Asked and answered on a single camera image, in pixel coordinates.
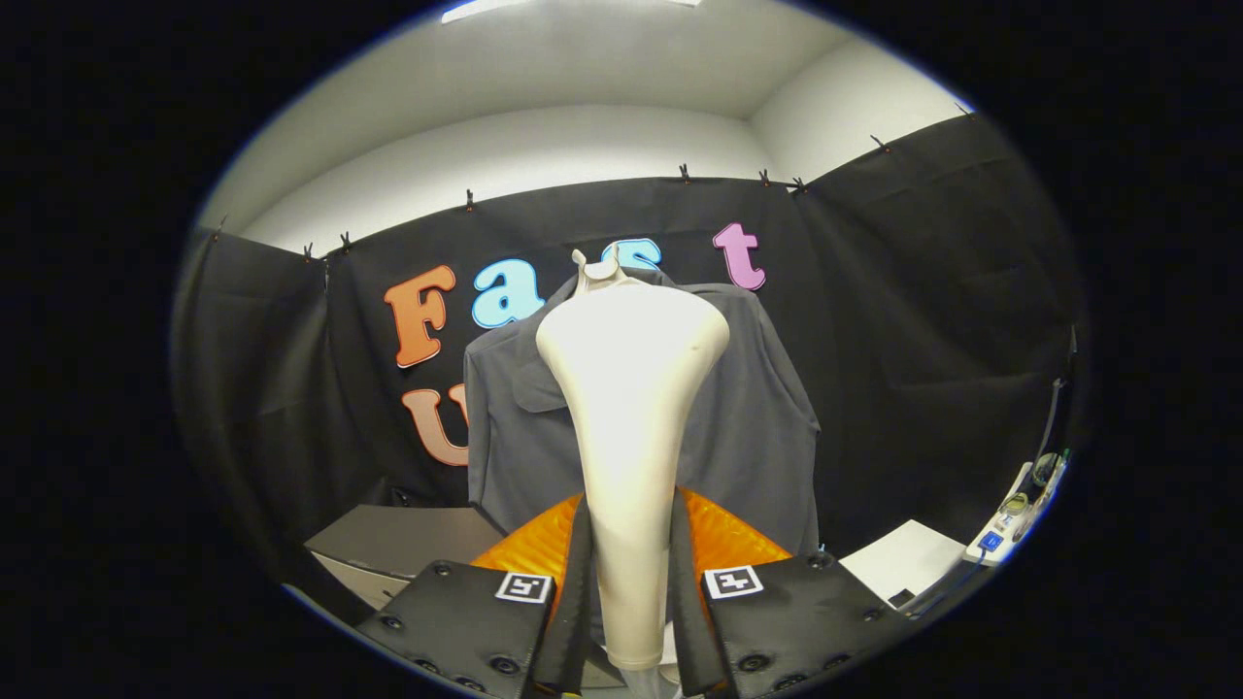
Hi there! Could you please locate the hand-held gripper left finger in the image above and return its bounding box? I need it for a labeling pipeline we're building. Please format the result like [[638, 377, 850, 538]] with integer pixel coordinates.
[[354, 488, 593, 699]]

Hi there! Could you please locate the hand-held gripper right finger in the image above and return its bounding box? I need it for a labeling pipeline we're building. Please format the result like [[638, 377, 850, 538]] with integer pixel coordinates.
[[668, 483, 910, 699]]

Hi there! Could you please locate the grey button shirt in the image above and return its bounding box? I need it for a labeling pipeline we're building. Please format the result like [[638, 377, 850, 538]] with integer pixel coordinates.
[[462, 267, 823, 622]]

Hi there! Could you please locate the white garment steamer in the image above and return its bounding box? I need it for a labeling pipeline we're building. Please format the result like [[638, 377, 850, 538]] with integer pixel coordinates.
[[534, 280, 732, 673]]

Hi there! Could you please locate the grey cabinet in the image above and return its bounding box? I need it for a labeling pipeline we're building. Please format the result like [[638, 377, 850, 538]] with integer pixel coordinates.
[[303, 503, 508, 615]]

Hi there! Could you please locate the white table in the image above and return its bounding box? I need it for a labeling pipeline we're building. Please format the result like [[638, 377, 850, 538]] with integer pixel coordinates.
[[839, 518, 968, 610]]

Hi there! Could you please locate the cream mannequin torso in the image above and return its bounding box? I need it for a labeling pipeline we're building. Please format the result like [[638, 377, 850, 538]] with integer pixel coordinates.
[[569, 245, 644, 298]]

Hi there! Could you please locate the white power strip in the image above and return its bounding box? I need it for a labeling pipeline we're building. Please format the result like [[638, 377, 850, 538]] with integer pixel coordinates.
[[963, 450, 1071, 568]]

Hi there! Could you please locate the ceiling light panel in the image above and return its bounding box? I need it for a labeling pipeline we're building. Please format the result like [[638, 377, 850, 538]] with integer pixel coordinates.
[[441, 0, 702, 24]]

